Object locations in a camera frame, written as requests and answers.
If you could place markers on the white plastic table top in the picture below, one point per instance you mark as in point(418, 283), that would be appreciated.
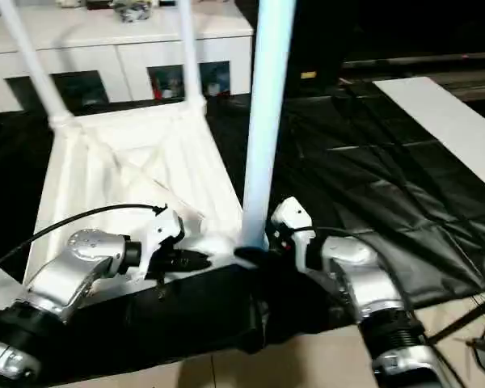
point(125, 161)

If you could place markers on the white plastic table leg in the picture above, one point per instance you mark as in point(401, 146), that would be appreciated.
point(36, 68)
point(266, 121)
point(0, 283)
point(190, 60)

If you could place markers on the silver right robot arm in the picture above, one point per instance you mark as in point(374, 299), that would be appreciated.
point(368, 283)

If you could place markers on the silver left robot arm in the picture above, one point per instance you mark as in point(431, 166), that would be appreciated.
point(64, 275)

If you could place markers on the black plastic mat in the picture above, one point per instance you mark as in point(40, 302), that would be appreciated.
point(388, 169)

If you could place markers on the red and white container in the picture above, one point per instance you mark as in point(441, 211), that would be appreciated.
point(157, 91)

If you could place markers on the small yellow label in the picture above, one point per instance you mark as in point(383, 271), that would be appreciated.
point(308, 74)

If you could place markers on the black tripod leg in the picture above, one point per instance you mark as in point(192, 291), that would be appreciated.
point(469, 315)

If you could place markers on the white flat board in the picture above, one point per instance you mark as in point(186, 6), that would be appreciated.
point(448, 117)

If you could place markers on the white sideboard cabinet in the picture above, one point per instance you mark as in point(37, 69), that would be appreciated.
point(105, 36)

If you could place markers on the black low cabinet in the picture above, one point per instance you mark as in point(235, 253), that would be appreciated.
point(388, 32)

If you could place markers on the bag of black items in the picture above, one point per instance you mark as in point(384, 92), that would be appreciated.
point(129, 12)

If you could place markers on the spotted white plush toy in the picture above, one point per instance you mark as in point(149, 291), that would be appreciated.
point(69, 3)

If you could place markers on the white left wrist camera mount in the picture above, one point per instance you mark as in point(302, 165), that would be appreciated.
point(161, 230)

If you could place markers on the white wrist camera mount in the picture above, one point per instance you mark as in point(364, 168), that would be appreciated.
point(161, 230)
point(293, 214)

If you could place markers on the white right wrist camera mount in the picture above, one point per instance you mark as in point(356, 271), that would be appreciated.
point(293, 214)

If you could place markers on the dark frame with yellow cards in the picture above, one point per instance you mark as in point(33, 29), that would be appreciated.
point(101, 3)

